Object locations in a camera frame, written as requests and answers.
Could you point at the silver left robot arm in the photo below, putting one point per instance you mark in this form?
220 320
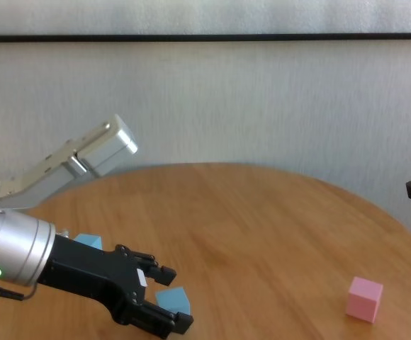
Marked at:
14 241

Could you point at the pink cube block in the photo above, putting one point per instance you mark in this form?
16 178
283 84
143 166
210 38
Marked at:
363 299

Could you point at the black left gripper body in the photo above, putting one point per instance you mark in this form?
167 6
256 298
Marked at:
85 272

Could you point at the blue cube block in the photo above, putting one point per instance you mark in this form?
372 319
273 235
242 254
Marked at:
90 241
171 299

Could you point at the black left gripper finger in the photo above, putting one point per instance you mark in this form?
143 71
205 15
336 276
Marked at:
166 320
161 274

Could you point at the black wall rail strip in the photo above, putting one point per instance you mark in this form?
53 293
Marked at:
205 37

